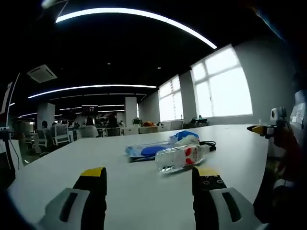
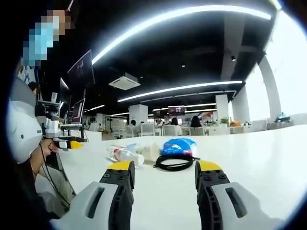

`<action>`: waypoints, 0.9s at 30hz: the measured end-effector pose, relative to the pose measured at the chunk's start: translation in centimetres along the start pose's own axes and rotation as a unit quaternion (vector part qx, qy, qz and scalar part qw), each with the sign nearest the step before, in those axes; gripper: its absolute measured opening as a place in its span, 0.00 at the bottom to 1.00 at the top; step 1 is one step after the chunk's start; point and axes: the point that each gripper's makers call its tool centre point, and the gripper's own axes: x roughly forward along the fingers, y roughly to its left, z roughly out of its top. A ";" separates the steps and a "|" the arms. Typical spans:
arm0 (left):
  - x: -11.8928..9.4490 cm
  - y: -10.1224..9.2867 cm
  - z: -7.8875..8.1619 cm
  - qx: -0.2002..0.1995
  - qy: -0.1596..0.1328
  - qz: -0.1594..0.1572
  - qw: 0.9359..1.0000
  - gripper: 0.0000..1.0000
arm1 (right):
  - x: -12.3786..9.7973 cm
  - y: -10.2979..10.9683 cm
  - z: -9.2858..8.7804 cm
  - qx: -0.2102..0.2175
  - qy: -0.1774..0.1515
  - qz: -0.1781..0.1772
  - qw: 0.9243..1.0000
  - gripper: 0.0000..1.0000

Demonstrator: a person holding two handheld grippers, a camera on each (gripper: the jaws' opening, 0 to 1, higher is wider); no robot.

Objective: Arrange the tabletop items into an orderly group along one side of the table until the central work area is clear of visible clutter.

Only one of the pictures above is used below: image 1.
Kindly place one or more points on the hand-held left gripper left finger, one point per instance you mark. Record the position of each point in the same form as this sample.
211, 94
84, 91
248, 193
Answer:
79, 203

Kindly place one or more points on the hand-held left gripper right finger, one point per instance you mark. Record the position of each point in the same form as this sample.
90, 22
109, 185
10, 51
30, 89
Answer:
216, 206

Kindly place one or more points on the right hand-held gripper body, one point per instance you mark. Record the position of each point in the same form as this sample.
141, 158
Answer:
278, 116

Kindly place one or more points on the clear plastic bottle red label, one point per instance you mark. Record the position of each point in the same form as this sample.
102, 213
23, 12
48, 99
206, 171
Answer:
177, 157

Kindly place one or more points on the blue white bag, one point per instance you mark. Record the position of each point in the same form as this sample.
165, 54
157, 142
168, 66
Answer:
185, 137

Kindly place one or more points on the blue white packet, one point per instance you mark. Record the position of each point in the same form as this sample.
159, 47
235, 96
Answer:
141, 151

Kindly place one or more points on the white tabletop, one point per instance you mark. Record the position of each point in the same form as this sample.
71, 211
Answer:
134, 191

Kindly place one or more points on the person's right hand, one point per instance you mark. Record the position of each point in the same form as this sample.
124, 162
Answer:
281, 139

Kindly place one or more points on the white paper sheets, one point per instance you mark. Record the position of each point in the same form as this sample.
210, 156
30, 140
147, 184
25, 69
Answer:
299, 107

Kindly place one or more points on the large bright window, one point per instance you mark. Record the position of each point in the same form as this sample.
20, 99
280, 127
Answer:
223, 83

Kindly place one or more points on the hanging dark screen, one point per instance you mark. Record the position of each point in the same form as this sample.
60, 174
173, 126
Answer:
89, 109

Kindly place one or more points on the narrow bright window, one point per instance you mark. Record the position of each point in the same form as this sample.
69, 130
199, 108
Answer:
170, 98

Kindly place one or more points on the white square column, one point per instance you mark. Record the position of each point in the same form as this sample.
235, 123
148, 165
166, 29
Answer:
45, 115
131, 111

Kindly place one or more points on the green potted plant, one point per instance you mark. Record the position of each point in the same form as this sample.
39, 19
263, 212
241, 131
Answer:
136, 121

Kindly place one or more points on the orange bundle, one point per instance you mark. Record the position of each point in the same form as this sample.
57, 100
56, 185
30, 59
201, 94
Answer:
148, 124

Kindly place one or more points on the ceiling air conditioner vent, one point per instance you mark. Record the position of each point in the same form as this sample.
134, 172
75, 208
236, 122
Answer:
42, 73

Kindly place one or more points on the long curved ceiling light strip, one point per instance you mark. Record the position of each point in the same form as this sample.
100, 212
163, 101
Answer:
134, 18

